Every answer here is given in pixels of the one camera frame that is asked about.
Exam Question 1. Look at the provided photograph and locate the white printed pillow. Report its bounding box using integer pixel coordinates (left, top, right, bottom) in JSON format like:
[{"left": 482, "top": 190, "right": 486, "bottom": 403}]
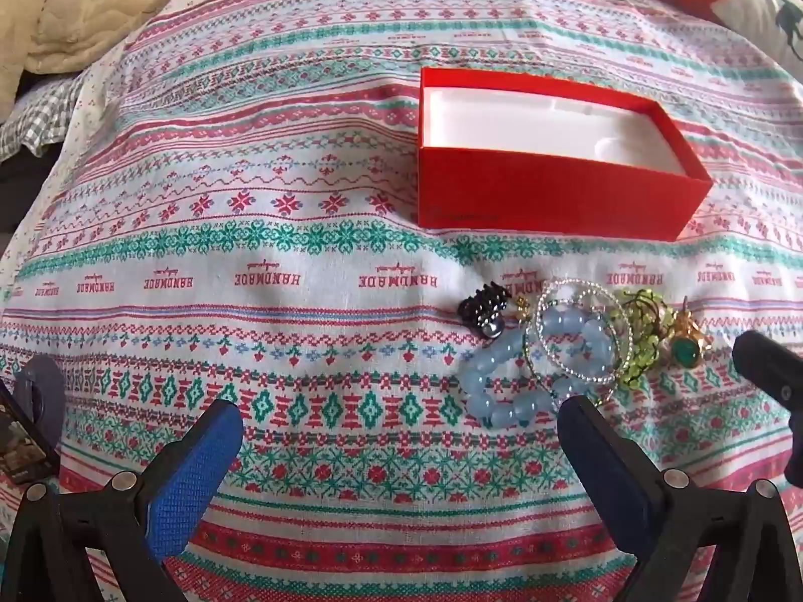
[{"left": 712, "top": 0, "right": 803, "bottom": 76}]

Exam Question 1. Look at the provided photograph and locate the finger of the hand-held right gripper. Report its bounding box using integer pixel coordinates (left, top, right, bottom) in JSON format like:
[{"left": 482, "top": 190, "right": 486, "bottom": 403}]
[{"left": 732, "top": 329, "right": 803, "bottom": 488}]

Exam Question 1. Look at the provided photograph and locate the red cardboard box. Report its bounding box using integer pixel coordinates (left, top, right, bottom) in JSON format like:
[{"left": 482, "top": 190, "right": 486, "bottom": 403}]
[{"left": 417, "top": 67, "right": 713, "bottom": 243}]

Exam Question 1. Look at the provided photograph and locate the green bead bracelet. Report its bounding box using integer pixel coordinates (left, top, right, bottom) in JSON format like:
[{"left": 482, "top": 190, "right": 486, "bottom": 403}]
[{"left": 615, "top": 288, "right": 675, "bottom": 390}]

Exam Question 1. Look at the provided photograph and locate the clear bead bracelet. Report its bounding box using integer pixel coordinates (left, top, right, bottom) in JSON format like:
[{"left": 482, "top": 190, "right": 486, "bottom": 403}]
[{"left": 534, "top": 279, "right": 634, "bottom": 385}]

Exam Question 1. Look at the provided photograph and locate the patterned woven blanket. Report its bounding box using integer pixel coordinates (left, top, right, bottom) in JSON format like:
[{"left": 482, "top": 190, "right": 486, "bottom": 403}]
[{"left": 0, "top": 0, "right": 803, "bottom": 602}]

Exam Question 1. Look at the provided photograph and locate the gold brooch with green gem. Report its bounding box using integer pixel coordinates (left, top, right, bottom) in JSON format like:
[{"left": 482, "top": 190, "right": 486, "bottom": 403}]
[{"left": 658, "top": 301, "right": 713, "bottom": 370}]

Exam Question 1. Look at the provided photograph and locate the black hair claw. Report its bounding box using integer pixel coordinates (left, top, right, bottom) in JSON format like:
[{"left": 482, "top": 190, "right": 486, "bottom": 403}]
[{"left": 457, "top": 285, "right": 508, "bottom": 338}]

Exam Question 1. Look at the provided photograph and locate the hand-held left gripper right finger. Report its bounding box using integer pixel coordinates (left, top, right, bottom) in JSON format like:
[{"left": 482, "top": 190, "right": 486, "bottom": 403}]
[{"left": 557, "top": 395, "right": 803, "bottom": 602}]

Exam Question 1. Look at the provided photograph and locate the grey checked cloth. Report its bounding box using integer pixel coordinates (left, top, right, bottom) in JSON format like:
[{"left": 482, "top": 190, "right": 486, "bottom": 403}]
[{"left": 0, "top": 72, "right": 89, "bottom": 158}]

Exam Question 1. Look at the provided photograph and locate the grey rounded holder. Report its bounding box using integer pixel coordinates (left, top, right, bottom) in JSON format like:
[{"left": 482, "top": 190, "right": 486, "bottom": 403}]
[{"left": 14, "top": 354, "right": 65, "bottom": 453}]

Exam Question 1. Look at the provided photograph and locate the pale blue bead bracelet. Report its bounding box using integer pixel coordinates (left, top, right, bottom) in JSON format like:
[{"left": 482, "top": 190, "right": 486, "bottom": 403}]
[{"left": 461, "top": 304, "right": 622, "bottom": 428}]

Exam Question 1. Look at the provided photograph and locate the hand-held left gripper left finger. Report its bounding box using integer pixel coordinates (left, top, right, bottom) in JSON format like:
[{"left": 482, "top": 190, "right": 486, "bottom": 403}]
[{"left": 0, "top": 399, "right": 244, "bottom": 602}]

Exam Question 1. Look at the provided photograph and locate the beige quilted blanket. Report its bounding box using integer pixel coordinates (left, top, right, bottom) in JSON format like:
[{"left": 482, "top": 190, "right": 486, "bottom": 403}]
[{"left": 0, "top": 0, "right": 242, "bottom": 75}]

